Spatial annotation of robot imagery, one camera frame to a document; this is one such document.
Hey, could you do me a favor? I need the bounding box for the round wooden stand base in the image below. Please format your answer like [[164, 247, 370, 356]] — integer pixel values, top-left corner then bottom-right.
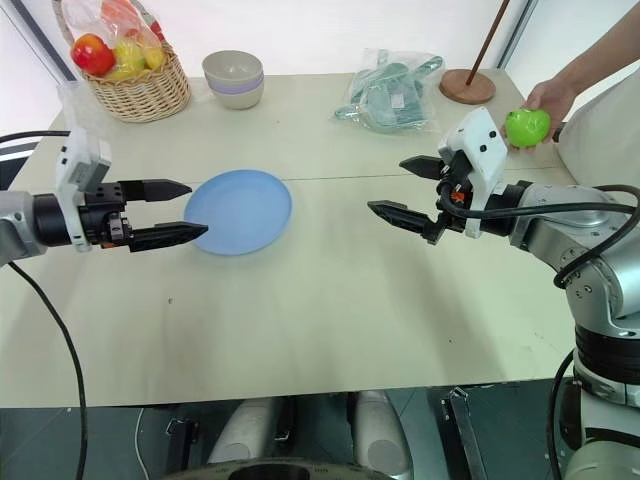
[[438, 68, 498, 106]]

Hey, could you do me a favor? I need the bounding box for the person's bare hand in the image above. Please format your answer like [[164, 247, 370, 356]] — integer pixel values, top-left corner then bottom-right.
[[500, 74, 577, 152]]

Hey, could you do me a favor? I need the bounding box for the woven wicker basket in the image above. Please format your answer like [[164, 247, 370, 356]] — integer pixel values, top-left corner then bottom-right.
[[53, 0, 193, 124]]

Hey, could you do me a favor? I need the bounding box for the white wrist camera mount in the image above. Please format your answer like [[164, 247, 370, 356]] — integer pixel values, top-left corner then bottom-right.
[[437, 106, 509, 239], [53, 127, 114, 252]]

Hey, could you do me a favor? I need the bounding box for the grey rounded shape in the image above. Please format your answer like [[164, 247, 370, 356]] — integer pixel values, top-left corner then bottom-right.
[[206, 396, 275, 466], [351, 389, 415, 476]]

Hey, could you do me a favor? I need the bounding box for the green apple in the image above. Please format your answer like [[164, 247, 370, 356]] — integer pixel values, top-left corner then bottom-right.
[[504, 108, 553, 150]]

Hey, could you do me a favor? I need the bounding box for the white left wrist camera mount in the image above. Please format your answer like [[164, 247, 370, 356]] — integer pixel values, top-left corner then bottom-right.
[[53, 127, 114, 252]]

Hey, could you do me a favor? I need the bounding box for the lilac bowl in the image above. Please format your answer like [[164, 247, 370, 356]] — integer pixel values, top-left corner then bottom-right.
[[206, 73, 265, 97]]

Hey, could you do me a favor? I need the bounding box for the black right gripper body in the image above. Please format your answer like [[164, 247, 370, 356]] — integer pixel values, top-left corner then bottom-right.
[[434, 151, 475, 235]]

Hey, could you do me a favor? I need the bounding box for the dark round rim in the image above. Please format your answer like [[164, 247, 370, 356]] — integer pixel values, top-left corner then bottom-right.
[[163, 453, 417, 480]]

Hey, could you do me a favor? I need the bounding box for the small yellow fruit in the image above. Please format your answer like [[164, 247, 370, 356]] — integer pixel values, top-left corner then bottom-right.
[[142, 44, 167, 71]]

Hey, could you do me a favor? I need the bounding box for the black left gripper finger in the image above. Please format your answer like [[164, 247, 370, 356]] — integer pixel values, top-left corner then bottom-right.
[[122, 178, 194, 203], [128, 222, 210, 253]]

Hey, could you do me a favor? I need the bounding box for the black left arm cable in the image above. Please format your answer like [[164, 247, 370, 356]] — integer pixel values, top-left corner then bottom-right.
[[0, 130, 90, 480]]

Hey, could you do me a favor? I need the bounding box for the red apple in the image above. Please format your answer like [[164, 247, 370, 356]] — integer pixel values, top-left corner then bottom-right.
[[69, 33, 117, 78]]

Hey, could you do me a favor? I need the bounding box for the person's white garment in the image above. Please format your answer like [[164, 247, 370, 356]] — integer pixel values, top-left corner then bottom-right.
[[553, 64, 640, 189]]

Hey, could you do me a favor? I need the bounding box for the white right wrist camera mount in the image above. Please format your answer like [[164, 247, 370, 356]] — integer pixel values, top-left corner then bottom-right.
[[437, 106, 509, 239]]

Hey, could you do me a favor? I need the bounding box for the clear bag of teal utensils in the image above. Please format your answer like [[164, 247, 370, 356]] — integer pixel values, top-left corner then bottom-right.
[[333, 47, 447, 136]]

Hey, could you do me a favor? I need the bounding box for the light blue plate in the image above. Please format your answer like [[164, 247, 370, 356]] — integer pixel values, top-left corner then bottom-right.
[[183, 169, 294, 258]]

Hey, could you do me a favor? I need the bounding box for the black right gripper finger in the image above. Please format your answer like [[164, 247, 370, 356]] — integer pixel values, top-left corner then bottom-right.
[[367, 200, 444, 246], [398, 155, 444, 180]]

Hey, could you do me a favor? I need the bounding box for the brown wooden stand rod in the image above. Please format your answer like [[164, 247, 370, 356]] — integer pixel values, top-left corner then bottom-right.
[[466, 0, 512, 86]]

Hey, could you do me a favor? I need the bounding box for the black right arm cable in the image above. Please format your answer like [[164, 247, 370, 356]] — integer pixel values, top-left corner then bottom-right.
[[439, 183, 640, 480]]

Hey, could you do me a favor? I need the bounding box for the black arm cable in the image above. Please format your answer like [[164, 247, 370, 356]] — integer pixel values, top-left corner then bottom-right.
[[439, 183, 640, 480], [0, 130, 90, 480]]

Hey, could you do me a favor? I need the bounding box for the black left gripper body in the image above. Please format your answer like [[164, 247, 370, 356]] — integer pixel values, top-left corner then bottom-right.
[[77, 182, 135, 251]]

